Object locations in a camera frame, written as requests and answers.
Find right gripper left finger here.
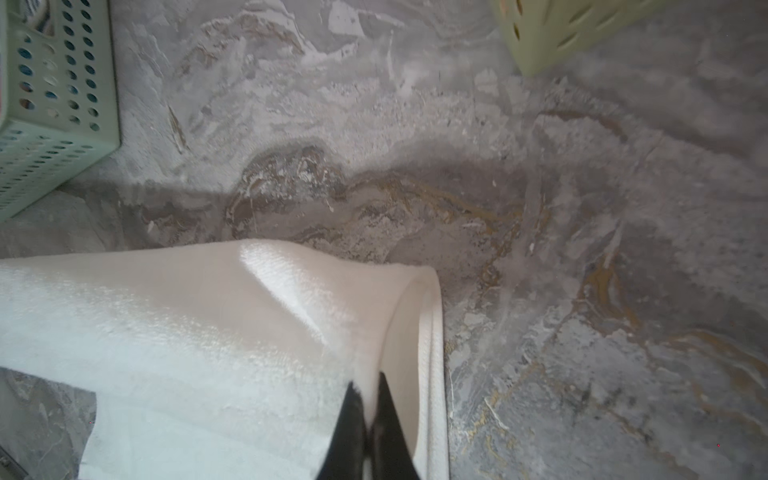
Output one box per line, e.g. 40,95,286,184
316,382,367,480

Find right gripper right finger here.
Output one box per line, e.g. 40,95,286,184
368,372,420,480

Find plain white towel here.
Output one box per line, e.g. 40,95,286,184
1,240,450,479

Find light green plastic basket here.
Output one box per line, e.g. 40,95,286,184
490,0,667,76

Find mint green plastic basket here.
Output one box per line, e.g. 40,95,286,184
1,1,121,220

